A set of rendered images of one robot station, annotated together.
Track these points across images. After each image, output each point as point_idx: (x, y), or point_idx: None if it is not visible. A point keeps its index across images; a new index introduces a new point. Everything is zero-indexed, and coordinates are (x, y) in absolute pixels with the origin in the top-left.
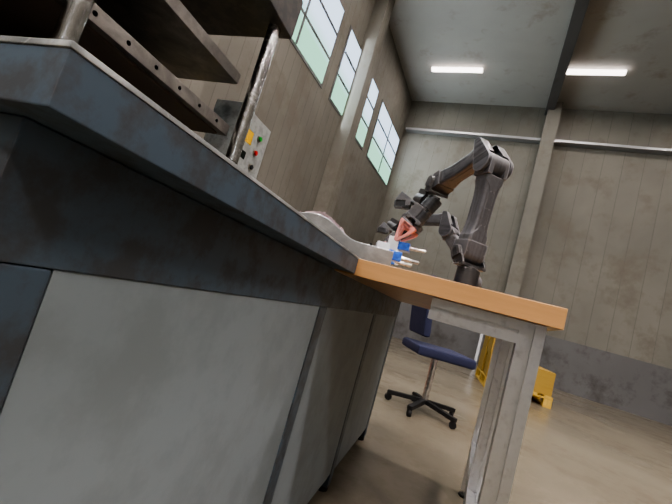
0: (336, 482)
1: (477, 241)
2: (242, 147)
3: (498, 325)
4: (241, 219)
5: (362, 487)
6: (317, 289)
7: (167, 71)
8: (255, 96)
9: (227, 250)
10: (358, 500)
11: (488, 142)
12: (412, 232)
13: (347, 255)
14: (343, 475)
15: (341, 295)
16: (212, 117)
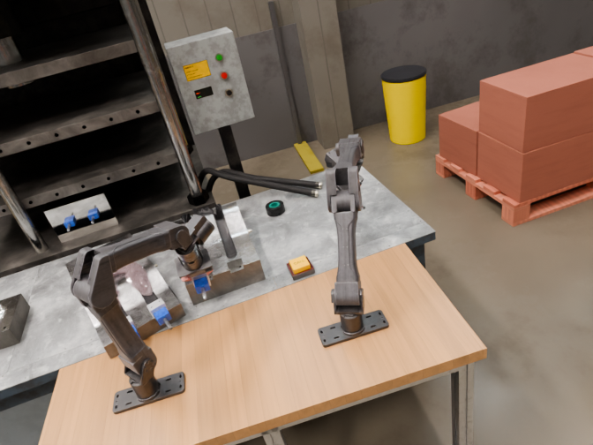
0: (317, 418)
1: (125, 358)
2: (171, 118)
3: None
4: None
5: (336, 433)
6: (53, 383)
7: (65, 128)
8: (146, 64)
9: None
10: (313, 444)
11: (83, 259)
12: (184, 281)
13: (31, 381)
14: (334, 412)
15: None
16: (131, 114)
